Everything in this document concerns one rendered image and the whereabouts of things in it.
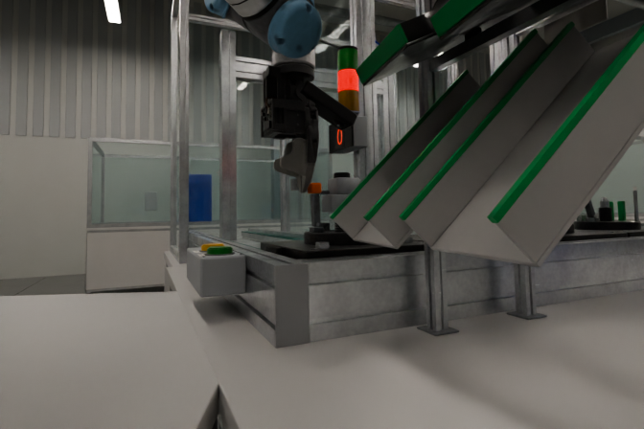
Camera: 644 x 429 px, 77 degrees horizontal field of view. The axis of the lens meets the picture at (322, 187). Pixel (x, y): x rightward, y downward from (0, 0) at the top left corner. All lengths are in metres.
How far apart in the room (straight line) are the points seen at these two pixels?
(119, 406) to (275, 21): 0.45
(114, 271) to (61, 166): 3.60
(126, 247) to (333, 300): 5.11
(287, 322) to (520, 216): 0.34
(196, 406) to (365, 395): 0.15
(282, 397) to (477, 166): 0.28
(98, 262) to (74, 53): 4.77
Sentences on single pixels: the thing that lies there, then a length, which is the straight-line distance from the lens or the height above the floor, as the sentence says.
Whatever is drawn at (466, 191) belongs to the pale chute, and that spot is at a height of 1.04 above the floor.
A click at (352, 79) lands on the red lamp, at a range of 0.98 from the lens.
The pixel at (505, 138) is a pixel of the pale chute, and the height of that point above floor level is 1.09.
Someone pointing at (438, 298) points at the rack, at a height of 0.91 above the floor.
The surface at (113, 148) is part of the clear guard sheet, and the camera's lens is 5.68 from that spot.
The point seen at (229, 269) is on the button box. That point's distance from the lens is 0.65.
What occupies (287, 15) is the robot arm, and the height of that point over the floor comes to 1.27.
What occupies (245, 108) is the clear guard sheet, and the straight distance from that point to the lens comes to 2.10.
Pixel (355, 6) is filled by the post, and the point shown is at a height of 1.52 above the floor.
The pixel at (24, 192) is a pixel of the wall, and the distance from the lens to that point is 8.86.
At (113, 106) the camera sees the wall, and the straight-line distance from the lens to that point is 8.86.
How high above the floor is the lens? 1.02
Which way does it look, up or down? 4 degrees up
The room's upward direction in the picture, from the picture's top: 1 degrees counter-clockwise
